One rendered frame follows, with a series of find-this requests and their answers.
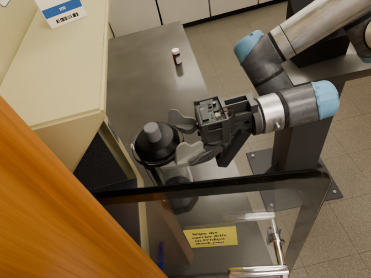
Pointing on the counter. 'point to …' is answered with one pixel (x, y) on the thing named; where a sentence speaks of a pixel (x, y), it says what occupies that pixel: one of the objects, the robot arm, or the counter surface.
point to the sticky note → (211, 236)
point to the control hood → (62, 81)
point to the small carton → (61, 11)
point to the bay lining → (99, 166)
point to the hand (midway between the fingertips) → (162, 148)
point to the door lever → (236, 272)
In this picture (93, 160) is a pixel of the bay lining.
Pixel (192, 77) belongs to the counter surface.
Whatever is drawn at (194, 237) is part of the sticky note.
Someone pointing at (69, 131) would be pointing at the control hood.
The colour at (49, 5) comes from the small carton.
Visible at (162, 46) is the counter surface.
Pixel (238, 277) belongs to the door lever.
